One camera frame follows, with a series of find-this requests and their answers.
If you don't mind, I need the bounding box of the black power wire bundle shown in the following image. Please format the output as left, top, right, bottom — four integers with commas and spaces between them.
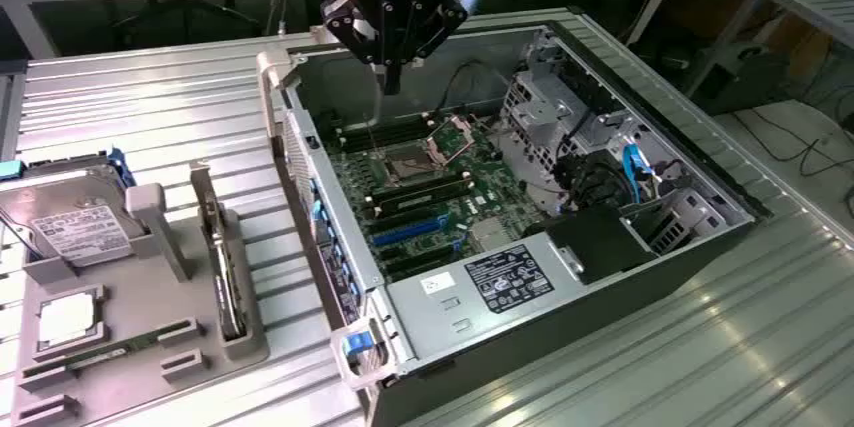
556, 156, 628, 209

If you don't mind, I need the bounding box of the silver chipset heatsink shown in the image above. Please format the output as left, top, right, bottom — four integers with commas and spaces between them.
469, 219, 520, 252

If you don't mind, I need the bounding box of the blue SATA wire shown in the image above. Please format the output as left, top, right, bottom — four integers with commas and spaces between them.
619, 144, 647, 206

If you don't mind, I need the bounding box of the green RAM stick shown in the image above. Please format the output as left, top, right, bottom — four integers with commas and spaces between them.
377, 185, 469, 214
22, 321, 186, 379

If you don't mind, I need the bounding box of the blue hard disk caddy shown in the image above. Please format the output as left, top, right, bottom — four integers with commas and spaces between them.
0, 146, 138, 189

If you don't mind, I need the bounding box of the metal drive cage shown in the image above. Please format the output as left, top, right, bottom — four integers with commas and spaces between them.
497, 31, 652, 216

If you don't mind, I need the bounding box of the thin black case wire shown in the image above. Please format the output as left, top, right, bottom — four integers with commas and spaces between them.
431, 59, 516, 117

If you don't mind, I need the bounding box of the graphics card with black fan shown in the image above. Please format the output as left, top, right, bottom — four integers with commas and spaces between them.
188, 159, 246, 339

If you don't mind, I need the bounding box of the silver hard disk drive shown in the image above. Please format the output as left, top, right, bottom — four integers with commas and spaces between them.
0, 166, 152, 269

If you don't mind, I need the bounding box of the black plastic air shroud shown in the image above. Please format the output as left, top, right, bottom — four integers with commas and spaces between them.
543, 206, 659, 286

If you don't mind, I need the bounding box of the green motherboard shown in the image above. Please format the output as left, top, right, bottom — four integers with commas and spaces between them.
323, 111, 535, 283

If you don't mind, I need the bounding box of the metal disk bay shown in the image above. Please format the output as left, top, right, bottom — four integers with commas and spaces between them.
619, 189, 755, 256

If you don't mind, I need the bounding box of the grey power supply unit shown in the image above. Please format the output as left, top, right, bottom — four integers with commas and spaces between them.
380, 235, 592, 366

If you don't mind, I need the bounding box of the black expansion slot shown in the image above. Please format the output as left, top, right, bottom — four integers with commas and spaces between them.
383, 244, 459, 269
389, 254, 465, 282

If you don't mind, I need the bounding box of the open black PC case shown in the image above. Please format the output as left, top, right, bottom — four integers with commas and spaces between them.
256, 19, 775, 427

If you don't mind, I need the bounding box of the black RAM slot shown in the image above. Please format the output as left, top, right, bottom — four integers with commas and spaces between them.
336, 114, 432, 141
339, 124, 435, 154
365, 171, 469, 202

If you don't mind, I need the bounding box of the CPU socket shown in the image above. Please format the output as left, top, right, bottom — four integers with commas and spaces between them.
377, 145, 436, 184

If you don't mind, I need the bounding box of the black office chair base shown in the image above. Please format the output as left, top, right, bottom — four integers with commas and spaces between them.
105, 0, 265, 48

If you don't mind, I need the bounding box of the black floor device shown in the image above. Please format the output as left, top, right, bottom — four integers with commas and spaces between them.
690, 44, 792, 117

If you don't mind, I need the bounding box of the thin metal locking lever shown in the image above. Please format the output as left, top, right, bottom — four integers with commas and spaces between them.
361, 111, 387, 158

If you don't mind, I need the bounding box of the silver CPU chip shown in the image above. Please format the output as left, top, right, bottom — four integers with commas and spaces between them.
36, 294, 100, 349

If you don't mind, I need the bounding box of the metal socket cover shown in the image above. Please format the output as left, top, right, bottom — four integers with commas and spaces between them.
423, 114, 487, 164

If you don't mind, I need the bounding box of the grey plastic parts rack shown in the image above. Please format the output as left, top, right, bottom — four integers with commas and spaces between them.
10, 184, 272, 426

